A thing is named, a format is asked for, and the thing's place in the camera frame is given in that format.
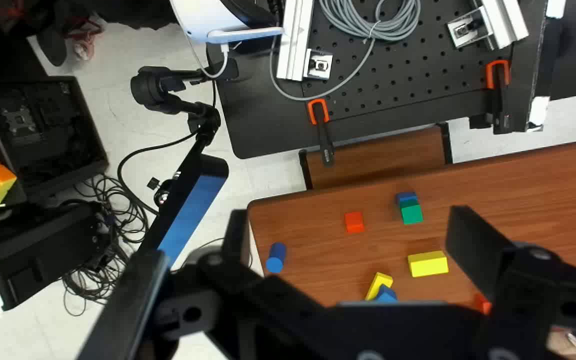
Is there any black perforated breadboard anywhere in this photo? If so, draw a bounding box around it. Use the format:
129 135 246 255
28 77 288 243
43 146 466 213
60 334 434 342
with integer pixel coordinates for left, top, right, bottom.
215 0 547 160

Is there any blue rectangular block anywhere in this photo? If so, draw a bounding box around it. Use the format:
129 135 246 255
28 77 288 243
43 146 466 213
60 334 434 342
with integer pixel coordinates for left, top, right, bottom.
374 285 400 306

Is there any black equipment case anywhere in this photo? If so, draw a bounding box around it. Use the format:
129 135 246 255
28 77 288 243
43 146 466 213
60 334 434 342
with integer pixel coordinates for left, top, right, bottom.
0 73 112 202

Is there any green cube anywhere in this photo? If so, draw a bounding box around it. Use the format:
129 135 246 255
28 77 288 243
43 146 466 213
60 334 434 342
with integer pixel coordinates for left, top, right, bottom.
397 202 426 226

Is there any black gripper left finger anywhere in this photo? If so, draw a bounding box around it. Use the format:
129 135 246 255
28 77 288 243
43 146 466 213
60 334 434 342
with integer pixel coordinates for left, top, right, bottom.
76 207 384 360

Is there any blue cube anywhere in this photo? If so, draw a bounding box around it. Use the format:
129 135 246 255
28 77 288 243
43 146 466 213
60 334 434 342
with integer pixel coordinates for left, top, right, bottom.
394 190 419 207

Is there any orange black bar clamp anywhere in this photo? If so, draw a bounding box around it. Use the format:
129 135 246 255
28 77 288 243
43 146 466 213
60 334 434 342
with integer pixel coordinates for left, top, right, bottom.
303 96 337 165
470 57 514 135

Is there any small orange block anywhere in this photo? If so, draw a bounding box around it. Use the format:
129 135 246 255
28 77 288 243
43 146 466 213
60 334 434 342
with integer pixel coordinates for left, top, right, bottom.
471 292 493 315

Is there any black box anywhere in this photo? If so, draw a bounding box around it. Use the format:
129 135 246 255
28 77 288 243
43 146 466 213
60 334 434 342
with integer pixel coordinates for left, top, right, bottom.
0 197 114 311

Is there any black camera on stand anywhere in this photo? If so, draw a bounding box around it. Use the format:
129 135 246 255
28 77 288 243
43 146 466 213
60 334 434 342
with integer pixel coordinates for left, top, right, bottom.
129 63 224 135

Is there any blue flat stand bar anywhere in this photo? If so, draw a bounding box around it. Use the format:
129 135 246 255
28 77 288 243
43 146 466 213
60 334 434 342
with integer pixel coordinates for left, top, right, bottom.
136 154 230 268

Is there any yellow arch block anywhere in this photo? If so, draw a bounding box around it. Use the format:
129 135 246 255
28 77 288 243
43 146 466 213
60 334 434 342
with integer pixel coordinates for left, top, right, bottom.
363 270 396 301

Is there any metal corner bracket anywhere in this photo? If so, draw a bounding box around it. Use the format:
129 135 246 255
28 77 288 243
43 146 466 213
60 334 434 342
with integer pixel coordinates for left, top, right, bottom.
302 47 335 82
445 6 493 50

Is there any yellow rectangular block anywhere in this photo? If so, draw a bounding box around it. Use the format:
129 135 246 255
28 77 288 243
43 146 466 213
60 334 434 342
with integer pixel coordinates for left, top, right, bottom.
406 250 449 279

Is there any aluminium extrusion rail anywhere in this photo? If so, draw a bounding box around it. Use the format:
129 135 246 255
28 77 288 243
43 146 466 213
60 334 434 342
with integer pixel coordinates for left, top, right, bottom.
479 0 532 50
274 0 316 84

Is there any blue cylinder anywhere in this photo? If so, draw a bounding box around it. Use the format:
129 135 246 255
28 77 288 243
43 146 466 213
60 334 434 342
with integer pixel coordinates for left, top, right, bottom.
264 241 289 276

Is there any black floor cable tangle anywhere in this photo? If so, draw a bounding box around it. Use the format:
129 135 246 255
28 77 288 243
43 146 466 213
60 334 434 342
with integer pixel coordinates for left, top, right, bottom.
60 127 200 317

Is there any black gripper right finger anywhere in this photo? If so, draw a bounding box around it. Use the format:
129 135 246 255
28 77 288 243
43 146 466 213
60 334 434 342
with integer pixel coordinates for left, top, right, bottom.
443 203 576 360

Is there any grey coiled cable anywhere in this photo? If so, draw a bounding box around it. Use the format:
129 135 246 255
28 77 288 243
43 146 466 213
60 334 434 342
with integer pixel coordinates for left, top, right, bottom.
266 0 424 104

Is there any orange wedge block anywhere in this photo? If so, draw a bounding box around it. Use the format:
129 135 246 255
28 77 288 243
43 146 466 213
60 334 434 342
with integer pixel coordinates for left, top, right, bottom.
341 210 368 235

